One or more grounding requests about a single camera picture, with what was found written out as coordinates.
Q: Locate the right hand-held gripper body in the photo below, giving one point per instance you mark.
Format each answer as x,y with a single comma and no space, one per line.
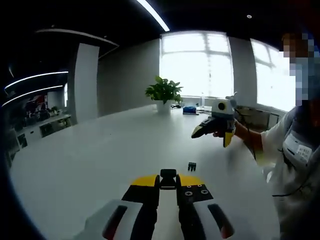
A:
221,108

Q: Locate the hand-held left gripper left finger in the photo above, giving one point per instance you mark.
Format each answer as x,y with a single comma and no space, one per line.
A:
120,212

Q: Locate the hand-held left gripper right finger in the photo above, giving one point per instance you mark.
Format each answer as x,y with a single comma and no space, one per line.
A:
205,215

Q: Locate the black plastic buckle pronged part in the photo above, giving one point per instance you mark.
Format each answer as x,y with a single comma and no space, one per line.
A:
192,166

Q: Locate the black plastic buckle socket part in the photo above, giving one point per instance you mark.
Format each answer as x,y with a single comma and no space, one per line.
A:
168,175

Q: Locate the person's right hand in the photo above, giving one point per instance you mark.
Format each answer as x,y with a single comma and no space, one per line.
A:
218,134

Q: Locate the blue box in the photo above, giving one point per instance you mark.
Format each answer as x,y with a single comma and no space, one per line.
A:
190,110

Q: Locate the low dark cabinet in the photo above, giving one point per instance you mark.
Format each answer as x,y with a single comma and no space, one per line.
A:
260,117

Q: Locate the green plant in white pot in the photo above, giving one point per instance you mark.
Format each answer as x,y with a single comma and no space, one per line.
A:
163,91

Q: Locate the white chest badge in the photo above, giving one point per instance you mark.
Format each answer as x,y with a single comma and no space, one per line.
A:
298,147

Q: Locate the long ceiling light strip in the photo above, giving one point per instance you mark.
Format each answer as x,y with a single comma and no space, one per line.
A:
155,15

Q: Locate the row of office desks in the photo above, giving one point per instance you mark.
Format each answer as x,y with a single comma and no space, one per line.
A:
42,127

